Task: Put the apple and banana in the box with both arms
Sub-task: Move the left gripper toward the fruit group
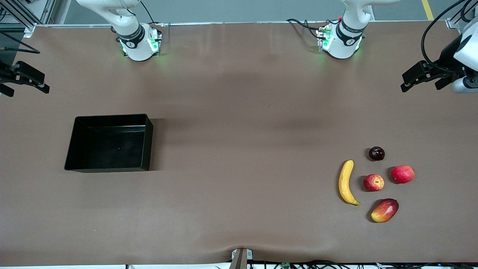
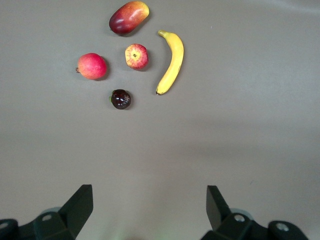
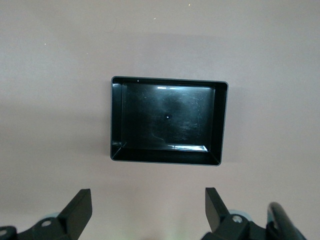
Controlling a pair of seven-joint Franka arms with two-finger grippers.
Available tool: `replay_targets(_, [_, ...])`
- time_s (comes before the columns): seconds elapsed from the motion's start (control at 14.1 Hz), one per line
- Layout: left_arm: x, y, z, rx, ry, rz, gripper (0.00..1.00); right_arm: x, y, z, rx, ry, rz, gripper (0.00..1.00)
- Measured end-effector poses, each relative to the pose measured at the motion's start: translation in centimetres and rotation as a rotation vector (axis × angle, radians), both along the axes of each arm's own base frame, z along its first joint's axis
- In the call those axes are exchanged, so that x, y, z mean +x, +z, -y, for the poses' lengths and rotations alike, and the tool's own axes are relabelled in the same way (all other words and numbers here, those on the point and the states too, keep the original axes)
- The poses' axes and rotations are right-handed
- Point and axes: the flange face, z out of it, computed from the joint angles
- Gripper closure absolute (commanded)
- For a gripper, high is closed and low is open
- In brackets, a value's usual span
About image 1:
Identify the red yellow mango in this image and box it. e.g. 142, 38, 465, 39
371, 198, 400, 223

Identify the yellow banana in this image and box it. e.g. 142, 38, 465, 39
338, 160, 361, 206

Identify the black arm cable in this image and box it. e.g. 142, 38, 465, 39
0, 31, 41, 54
421, 0, 470, 74

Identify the black right base cable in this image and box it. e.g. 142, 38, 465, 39
140, 0, 165, 38

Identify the black base cable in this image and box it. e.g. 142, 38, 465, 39
140, 0, 165, 38
286, 18, 326, 33

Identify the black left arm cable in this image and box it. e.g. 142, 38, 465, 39
421, 0, 470, 74

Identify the red yellow striped apple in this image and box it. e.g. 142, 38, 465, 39
363, 174, 385, 192

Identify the aluminium frame profile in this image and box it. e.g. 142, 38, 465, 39
0, 0, 57, 38
446, 0, 478, 31

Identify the black left base cable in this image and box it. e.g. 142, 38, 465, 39
286, 18, 326, 33

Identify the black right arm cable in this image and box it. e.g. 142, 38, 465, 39
0, 31, 41, 54

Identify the black plastic box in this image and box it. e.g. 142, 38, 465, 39
64, 114, 154, 173

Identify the plain red round fruit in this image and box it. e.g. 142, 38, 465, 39
391, 165, 416, 184

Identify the grey table edge bracket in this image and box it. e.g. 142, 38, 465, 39
230, 247, 254, 269

